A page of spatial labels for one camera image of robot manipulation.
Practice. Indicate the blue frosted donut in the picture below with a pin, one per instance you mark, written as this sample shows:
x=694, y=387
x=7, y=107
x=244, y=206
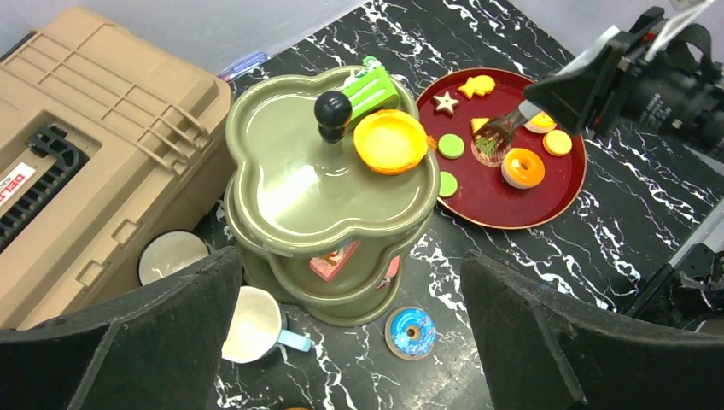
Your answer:
x=410, y=333

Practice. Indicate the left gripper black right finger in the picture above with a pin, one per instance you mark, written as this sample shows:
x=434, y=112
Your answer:
x=542, y=349

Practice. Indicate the green three-tier serving stand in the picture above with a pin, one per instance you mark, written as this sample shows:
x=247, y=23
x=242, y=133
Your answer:
x=295, y=196

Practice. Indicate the pink sprinkled cake slice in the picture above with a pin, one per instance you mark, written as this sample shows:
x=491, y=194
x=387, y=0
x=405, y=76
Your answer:
x=391, y=272

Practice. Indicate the orange glazed donut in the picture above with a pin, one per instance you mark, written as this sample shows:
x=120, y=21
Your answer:
x=522, y=168

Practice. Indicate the red round lacquer tray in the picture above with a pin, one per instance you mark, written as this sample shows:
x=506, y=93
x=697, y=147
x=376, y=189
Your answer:
x=483, y=197

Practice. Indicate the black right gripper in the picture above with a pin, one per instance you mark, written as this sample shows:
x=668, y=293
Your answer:
x=660, y=74

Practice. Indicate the white cup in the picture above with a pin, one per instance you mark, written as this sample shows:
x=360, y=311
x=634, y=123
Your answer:
x=168, y=253

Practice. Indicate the white plastic tongs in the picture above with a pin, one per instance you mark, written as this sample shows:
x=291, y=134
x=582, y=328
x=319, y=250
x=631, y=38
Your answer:
x=497, y=134

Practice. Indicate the yellow glazed donut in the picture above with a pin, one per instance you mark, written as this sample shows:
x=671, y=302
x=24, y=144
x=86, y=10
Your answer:
x=541, y=124

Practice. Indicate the orange flower cookie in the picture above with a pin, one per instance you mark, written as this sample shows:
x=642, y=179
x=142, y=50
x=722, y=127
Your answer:
x=432, y=143

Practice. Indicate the blue mug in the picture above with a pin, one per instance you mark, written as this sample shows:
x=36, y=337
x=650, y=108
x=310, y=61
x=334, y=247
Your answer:
x=258, y=325

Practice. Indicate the tan plastic toolbox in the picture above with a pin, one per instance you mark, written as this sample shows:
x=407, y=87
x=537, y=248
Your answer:
x=106, y=142

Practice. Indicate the square yellow cracker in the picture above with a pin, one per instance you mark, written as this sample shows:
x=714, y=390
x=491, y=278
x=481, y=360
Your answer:
x=476, y=124

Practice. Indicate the green cube sweet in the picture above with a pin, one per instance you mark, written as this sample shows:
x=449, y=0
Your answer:
x=370, y=89

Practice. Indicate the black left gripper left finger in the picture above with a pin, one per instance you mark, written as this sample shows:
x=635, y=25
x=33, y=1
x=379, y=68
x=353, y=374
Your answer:
x=155, y=347

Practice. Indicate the blue red marker pen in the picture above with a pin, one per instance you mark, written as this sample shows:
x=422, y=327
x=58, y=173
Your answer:
x=243, y=66

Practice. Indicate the fish shaped yellow cookie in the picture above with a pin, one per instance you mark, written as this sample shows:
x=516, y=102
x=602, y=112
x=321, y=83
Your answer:
x=480, y=85

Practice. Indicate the green macaron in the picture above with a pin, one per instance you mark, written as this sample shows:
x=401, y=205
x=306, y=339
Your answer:
x=451, y=146
x=448, y=185

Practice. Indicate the star shaped cookie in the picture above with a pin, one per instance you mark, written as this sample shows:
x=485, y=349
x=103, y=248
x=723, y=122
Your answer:
x=445, y=103

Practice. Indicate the red layered cake square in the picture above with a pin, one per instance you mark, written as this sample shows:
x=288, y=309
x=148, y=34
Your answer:
x=327, y=266

